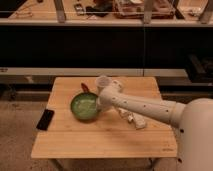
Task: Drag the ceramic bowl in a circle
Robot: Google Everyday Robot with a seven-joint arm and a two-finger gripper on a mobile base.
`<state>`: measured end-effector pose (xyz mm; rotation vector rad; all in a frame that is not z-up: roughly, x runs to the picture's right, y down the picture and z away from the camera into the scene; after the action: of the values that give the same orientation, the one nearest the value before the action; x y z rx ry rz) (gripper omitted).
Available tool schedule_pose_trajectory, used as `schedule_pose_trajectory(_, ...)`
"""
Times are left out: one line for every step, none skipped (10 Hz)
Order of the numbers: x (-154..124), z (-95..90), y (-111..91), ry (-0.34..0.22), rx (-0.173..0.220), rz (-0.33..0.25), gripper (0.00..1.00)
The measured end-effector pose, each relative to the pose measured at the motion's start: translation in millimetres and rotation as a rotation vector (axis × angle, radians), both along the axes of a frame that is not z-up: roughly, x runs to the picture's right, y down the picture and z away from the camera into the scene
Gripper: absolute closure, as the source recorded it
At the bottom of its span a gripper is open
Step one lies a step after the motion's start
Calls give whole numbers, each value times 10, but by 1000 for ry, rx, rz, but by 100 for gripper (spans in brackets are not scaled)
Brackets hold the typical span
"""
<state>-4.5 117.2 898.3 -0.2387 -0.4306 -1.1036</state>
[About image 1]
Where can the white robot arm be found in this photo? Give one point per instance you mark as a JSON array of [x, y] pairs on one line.
[[194, 121]]

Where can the black smartphone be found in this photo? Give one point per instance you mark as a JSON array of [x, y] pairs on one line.
[[45, 120]]

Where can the brown red oblong object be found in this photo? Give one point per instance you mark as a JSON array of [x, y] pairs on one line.
[[85, 88]]

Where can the crumpled white cloth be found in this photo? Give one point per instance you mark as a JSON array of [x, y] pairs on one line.
[[131, 117]]

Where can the wicker tray on shelf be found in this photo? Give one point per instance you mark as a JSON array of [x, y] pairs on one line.
[[136, 8]]

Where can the small dark device on shelf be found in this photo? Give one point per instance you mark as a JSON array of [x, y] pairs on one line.
[[79, 9]]

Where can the translucent plastic cup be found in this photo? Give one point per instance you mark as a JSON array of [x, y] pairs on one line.
[[101, 82]]

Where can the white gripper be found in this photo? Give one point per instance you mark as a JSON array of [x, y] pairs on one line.
[[102, 105]]

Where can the green ceramic bowl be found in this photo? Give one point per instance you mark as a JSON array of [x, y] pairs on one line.
[[83, 106]]

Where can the wooden table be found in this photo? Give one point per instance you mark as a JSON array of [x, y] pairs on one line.
[[109, 136]]

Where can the black box at right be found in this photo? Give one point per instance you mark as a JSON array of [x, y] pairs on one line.
[[199, 70]]

